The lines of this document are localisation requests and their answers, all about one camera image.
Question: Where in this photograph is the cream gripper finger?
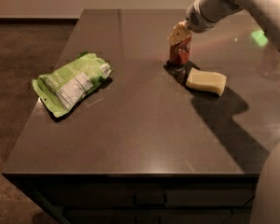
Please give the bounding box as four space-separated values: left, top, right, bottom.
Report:
168 21 190 46

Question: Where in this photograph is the red coke can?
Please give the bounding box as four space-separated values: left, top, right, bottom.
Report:
169 37 191 65

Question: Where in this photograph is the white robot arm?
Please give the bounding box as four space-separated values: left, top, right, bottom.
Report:
168 0 280 224

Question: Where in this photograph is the green rice chip bag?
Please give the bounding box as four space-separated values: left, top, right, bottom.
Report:
32 52 112 118

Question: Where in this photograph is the yellow sponge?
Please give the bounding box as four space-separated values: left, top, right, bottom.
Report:
186 68 227 96

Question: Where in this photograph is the dark drawer cabinet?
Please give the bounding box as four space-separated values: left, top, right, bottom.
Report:
4 172 258 224

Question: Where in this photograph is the black drawer handle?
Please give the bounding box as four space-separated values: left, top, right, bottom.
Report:
133 191 167 208

